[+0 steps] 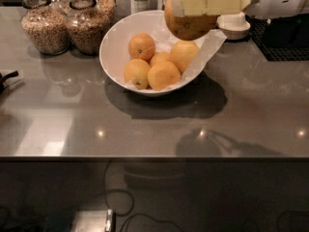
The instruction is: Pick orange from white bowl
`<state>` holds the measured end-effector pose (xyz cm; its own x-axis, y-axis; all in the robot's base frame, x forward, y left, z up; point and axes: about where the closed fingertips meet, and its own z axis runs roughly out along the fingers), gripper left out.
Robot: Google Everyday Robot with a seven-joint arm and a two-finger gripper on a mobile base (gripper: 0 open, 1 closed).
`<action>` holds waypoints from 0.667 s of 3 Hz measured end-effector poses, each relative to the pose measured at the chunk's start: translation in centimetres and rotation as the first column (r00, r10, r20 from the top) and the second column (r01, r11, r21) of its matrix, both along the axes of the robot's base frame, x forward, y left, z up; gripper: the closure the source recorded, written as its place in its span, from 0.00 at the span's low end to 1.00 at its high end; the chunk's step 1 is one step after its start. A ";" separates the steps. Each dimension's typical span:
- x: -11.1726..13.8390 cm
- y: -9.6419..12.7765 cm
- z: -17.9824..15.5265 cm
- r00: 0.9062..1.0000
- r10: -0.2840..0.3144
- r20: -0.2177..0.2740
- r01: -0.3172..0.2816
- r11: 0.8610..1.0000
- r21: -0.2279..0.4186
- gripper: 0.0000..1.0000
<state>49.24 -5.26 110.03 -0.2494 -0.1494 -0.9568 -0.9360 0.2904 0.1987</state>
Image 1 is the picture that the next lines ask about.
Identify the rear glass cereal jar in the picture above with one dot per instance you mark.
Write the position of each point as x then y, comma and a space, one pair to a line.
108, 7

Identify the right stack paper bowls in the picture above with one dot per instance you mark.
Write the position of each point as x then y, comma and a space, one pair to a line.
234, 26

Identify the small middle orange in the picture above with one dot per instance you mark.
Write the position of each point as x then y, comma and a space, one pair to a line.
159, 57

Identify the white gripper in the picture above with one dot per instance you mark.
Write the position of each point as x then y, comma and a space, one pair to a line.
279, 0

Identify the middle glass cereal jar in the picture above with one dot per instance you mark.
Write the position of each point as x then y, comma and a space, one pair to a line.
86, 25

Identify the small orange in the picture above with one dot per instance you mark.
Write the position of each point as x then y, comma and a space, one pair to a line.
159, 57
136, 72

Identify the black handle at left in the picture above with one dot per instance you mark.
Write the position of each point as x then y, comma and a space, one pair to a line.
4, 78

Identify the metal box on floor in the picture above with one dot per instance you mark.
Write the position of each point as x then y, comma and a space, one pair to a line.
93, 221

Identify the orange at back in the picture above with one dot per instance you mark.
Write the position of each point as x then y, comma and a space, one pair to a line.
182, 53

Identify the orange at front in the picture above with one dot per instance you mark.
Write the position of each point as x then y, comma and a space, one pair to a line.
162, 75

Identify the orange at left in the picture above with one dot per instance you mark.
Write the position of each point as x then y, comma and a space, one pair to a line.
141, 46

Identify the left glass cereal jar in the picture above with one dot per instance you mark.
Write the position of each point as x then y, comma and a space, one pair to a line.
45, 27

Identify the large orange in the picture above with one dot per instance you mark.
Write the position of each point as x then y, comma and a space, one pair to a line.
188, 28

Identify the white paper bowl liner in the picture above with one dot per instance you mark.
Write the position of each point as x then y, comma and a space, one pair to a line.
158, 62

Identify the black rubber mat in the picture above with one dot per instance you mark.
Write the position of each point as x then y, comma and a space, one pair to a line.
282, 39

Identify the white ceramic bowl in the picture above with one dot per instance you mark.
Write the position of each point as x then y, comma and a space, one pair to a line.
113, 53

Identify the small front left orange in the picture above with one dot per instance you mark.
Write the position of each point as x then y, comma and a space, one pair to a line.
136, 72

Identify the glass cereal jar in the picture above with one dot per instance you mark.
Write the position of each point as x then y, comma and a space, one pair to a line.
108, 7
86, 25
45, 27

